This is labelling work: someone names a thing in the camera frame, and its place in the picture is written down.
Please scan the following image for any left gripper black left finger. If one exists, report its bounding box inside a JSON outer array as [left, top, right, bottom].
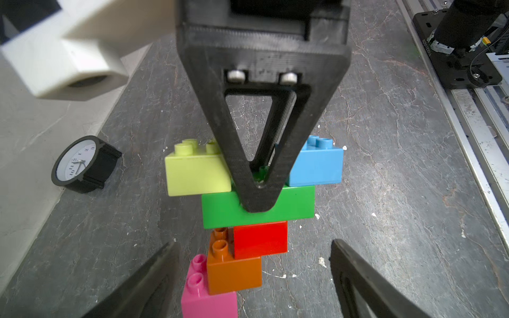
[[84, 242, 180, 317]]

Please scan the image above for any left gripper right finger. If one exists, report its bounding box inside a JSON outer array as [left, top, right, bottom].
[[330, 239, 429, 317]]

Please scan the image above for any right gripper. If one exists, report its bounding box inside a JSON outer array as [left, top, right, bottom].
[[175, 1, 351, 205]]

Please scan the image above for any pink lego brick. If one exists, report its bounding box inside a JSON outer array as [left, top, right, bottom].
[[181, 254, 238, 318]]

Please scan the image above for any orange lego brick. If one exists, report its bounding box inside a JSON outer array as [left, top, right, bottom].
[[206, 228, 262, 295]]

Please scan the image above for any blue lego brick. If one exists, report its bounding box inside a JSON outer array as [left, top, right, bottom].
[[286, 135, 345, 187]]

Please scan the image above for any red lego brick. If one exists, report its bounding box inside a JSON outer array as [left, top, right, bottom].
[[233, 221, 288, 259]]

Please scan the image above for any green long lego brick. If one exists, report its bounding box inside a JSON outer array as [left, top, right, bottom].
[[201, 185, 315, 229]]

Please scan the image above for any yellow-green lego brick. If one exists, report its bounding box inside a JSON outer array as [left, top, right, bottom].
[[164, 139, 231, 197]]

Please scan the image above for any black round clock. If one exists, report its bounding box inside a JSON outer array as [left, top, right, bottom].
[[51, 135, 122, 193]]

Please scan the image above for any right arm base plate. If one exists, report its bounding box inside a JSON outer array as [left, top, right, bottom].
[[412, 1, 505, 90]]

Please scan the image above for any aluminium mounting rail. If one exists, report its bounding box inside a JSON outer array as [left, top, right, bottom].
[[397, 1, 508, 246]]

